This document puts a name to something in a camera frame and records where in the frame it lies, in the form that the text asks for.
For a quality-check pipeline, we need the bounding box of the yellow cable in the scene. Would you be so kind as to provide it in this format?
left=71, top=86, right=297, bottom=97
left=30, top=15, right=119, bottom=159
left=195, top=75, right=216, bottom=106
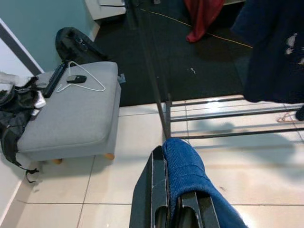
left=140, top=8, right=254, bottom=49

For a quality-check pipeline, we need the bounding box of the black backpack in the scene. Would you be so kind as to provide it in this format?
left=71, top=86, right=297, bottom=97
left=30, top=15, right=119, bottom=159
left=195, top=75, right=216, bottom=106
left=55, top=27, right=109, bottom=65

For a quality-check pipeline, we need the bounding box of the black metal clothes rack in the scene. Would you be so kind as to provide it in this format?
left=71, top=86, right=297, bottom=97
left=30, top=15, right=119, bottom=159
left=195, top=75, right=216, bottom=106
left=124, top=0, right=304, bottom=141

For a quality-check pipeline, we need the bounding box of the navy printed t-shirt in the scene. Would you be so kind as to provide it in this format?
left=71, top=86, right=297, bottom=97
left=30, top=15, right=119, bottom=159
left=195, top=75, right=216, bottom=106
left=230, top=0, right=304, bottom=105

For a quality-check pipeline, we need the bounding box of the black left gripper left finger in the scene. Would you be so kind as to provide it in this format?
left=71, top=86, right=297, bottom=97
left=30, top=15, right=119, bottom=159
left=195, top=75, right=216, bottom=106
left=129, top=145, right=171, bottom=228

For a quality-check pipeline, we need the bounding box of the white cabinet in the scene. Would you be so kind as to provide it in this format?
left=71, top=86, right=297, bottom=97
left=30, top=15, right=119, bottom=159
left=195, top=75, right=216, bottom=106
left=84, top=0, right=126, bottom=41

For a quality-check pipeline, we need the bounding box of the small black device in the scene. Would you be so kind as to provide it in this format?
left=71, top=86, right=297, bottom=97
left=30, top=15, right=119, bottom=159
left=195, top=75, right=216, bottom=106
left=66, top=74, right=87, bottom=84

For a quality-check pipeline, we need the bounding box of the black carpet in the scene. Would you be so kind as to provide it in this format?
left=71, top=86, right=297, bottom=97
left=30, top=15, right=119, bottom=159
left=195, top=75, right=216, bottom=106
left=92, top=0, right=255, bottom=107

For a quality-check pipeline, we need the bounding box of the white wire hanger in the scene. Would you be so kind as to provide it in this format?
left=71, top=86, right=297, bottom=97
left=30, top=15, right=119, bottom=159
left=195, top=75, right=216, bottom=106
left=56, top=60, right=106, bottom=93

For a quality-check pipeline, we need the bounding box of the grey cushioned ottoman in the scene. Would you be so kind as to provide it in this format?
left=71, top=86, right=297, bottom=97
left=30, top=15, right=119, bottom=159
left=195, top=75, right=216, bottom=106
left=16, top=61, right=125, bottom=165

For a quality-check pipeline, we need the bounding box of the copper wire hanger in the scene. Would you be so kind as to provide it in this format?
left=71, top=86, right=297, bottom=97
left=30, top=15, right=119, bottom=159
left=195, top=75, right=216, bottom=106
left=276, top=111, right=301, bottom=124

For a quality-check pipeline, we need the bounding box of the blue garment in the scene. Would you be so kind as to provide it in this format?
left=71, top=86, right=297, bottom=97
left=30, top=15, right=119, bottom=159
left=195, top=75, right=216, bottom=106
left=162, top=137, right=249, bottom=228

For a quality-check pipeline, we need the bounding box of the red cloth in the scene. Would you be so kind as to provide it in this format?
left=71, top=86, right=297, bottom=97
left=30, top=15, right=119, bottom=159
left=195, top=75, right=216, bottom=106
left=184, top=0, right=225, bottom=43

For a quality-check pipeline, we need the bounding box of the long black device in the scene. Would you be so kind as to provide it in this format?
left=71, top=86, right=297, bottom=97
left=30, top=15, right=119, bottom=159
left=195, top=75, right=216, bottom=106
left=42, top=62, right=68, bottom=98

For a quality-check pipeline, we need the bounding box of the black strapped bag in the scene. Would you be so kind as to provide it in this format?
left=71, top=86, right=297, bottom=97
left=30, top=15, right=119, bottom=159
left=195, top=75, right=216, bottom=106
left=0, top=76, right=47, bottom=183

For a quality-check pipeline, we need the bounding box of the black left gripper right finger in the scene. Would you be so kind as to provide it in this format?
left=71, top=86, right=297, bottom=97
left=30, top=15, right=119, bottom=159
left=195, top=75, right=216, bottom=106
left=177, top=191, right=220, bottom=228

